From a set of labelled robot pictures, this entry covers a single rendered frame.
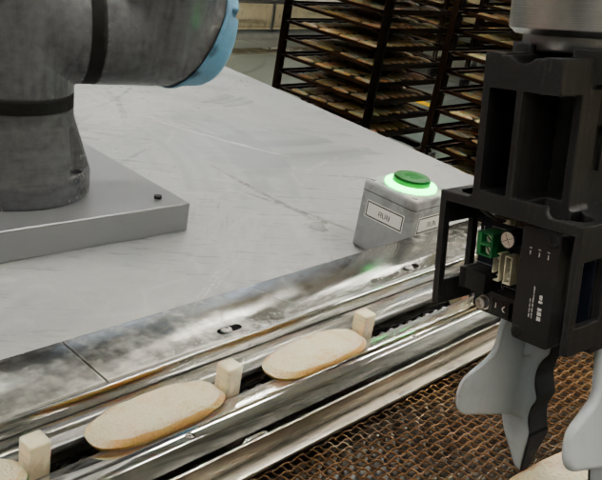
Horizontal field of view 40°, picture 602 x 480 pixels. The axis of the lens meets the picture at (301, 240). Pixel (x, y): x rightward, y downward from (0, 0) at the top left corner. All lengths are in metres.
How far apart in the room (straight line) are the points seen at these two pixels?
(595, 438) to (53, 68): 0.58
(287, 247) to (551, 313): 0.54
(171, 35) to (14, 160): 0.18
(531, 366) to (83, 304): 0.40
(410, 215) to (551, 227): 0.51
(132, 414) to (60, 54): 0.38
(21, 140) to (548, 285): 0.56
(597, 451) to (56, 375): 0.32
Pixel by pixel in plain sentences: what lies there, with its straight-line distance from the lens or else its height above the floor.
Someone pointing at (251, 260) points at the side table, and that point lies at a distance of 0.81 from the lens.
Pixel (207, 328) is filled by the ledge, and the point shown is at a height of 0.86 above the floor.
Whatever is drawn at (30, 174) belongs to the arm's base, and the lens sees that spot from 0.79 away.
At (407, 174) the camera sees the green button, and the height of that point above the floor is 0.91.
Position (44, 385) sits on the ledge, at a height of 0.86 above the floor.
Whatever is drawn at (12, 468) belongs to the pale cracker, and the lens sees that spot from 0.48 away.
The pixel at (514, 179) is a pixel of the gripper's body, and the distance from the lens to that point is 0.33.
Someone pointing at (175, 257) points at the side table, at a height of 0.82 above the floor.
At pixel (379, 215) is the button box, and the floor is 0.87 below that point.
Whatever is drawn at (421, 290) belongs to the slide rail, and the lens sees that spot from 0.75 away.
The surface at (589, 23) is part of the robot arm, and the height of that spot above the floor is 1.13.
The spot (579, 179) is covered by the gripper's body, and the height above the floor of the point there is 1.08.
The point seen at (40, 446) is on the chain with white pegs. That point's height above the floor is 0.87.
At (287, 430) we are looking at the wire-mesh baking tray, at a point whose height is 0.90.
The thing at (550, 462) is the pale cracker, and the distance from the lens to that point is 0.45.
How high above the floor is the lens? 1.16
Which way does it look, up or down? 23 degrees down
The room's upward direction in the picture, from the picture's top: 10 degrees clockwise
